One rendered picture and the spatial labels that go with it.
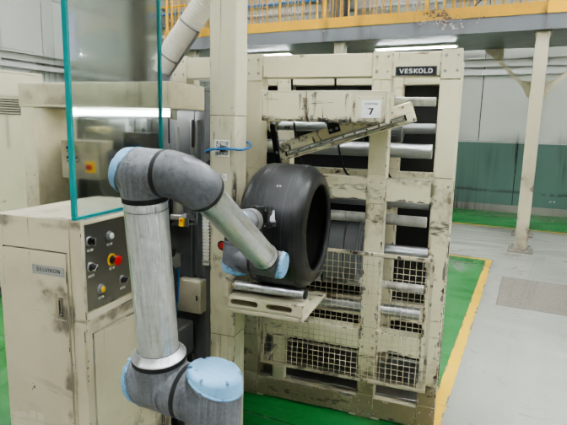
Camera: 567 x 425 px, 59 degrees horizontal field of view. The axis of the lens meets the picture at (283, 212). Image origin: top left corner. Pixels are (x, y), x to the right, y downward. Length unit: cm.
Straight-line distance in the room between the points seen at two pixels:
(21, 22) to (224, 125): 1072
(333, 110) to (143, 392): 149
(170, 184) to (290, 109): 134
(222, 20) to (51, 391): 165
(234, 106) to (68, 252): 92
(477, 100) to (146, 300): 1027
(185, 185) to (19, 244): 104
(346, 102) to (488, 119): 894
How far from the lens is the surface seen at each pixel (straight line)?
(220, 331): 248
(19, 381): 231
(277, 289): 220
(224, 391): 136
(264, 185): 209
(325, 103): 238
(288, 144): 258
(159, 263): 131
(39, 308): 210
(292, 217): 200
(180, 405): 142
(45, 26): 1315
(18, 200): 535
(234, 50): 228
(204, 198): 120
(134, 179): 123
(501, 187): 1115
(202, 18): 273
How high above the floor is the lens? 161
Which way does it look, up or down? 10 degrees down
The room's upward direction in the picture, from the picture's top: 1 degrees clockwise
